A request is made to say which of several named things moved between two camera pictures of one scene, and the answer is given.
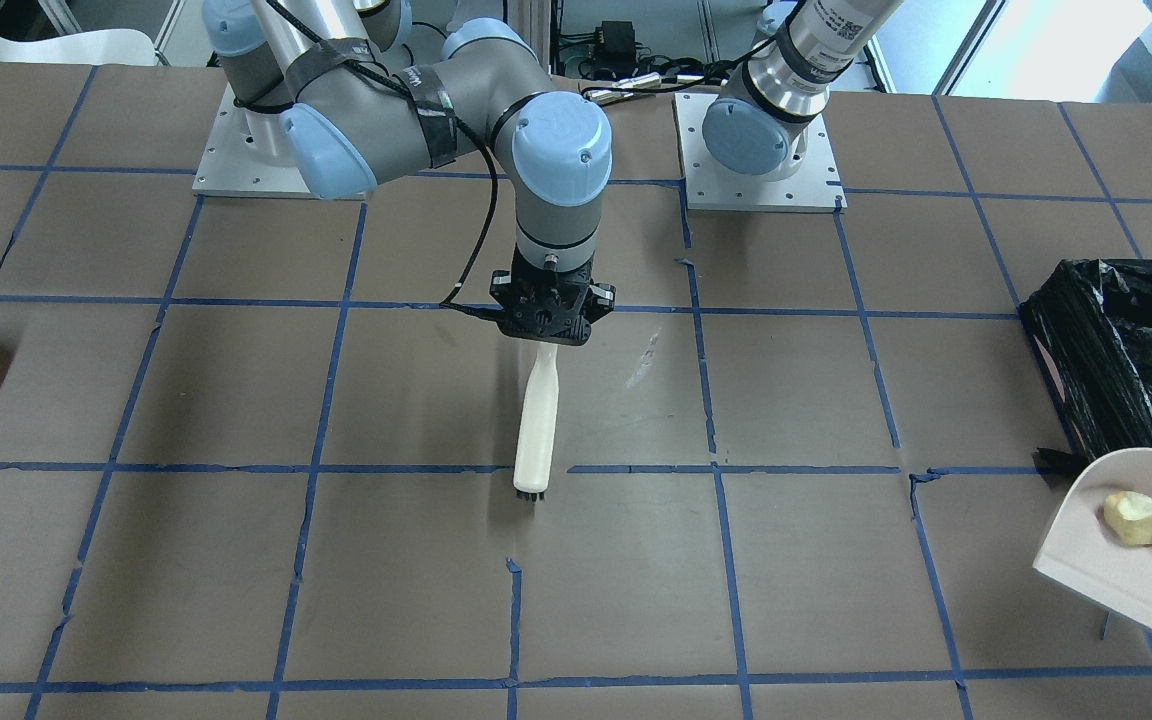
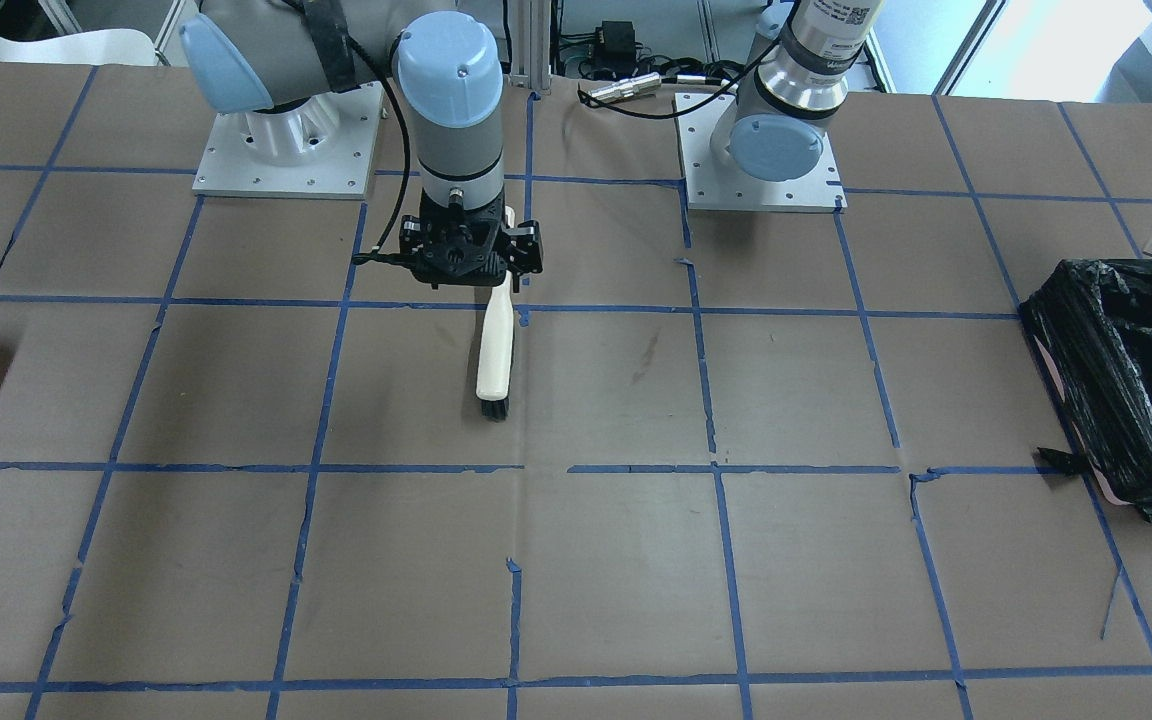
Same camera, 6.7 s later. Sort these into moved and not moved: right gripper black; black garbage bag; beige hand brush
Moved: beige hand brush; right gripper black
Not moved: black garbage bag
